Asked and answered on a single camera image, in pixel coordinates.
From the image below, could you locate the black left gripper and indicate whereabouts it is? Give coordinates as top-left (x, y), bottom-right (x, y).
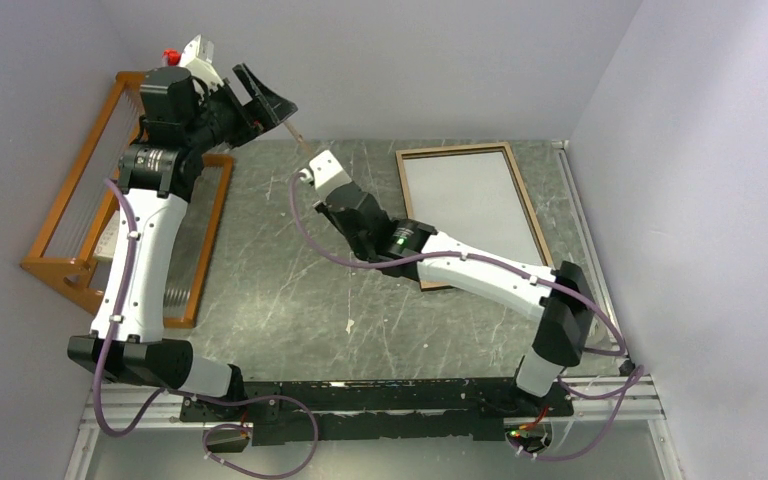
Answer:
top-left (184, 63), bottom-right (296, 154)

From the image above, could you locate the brown backing board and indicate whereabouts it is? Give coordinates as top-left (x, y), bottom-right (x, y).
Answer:
top-left (283, 120), bottom-right (315, 158)

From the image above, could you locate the landscape photo print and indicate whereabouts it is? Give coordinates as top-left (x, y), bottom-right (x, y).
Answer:
top-left (403, 149), bottom-right (544, 283)

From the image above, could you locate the wooden picture frame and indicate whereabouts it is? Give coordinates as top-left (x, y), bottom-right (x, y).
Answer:
top-left (395, 141), bottom-right (556, 293)

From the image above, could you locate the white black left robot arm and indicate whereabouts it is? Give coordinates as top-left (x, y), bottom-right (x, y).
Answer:
top-left (67, 64), bottom-right (297, 420)

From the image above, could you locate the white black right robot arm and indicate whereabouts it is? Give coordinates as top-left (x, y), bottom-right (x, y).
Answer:
top-left (315, 180), bottom-right (594, 415)

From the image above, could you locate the white red small box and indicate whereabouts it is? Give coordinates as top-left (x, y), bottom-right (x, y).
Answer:
top-left (93, 210), bottom-right (120, 261)

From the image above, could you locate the orange wooden rack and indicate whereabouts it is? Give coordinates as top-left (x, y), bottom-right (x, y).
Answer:
top-left (21, 71), bottom-right (234, 329)

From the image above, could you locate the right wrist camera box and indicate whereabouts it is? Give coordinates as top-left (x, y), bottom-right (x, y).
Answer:
top-left (300, 150), bottom-right (353, 202)

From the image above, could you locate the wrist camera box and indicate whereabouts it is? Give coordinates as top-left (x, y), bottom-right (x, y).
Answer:
top-left (162, 35), bottom-right (224, 91)
top-left (300, 150), bottom-right (353, 202)

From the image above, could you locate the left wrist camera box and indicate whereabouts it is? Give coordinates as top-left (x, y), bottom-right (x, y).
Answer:
top-left (162, 35), bottom-right (224, 91)

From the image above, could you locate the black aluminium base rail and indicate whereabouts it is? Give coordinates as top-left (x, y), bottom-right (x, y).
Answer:
top-left (102, 377), bottom-right (665, 446)

